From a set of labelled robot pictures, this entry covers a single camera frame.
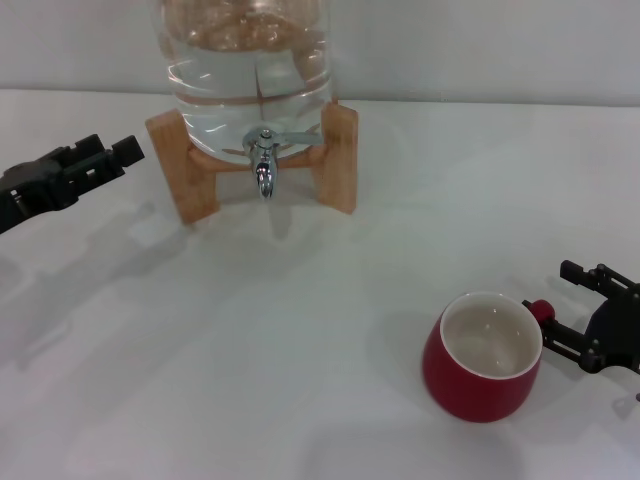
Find wooden dispenser stand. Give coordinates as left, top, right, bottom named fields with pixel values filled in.
left=145, top=101, right=359, bottom=225

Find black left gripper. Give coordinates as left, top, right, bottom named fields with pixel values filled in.
left=0, top=133, right=147, bottom=236

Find glass water dispenser jar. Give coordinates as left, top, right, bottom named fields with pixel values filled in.
left=158, top=0, right=335, bottom=166

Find red cup with white inside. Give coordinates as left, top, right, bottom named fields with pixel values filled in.
left=421, top=291, right=556, bottom=422

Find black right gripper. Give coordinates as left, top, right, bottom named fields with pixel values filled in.
left=522, top=259, right=640, bottom=374

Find chrome faucet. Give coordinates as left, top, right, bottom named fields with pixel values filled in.
left=243, top=128, right=321, bottom=200

